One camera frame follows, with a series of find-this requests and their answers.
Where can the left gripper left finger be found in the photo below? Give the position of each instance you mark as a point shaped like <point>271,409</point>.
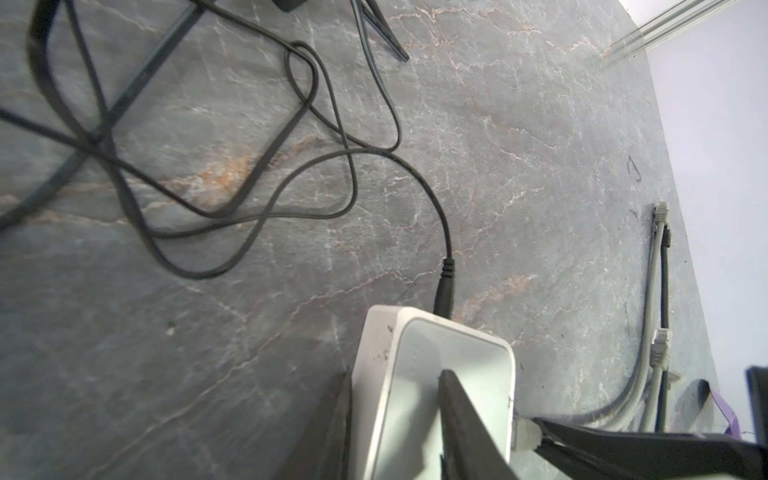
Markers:
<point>322,451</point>

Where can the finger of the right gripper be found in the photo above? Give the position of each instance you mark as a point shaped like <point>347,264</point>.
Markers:
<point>586,453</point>

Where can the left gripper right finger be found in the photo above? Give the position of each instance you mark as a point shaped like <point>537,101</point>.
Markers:
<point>469,452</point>

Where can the pink purple toy shovel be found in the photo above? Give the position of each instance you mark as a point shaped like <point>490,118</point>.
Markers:
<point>733,425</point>

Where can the black power cord tangled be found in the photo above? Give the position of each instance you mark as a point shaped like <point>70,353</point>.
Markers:
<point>185,123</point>

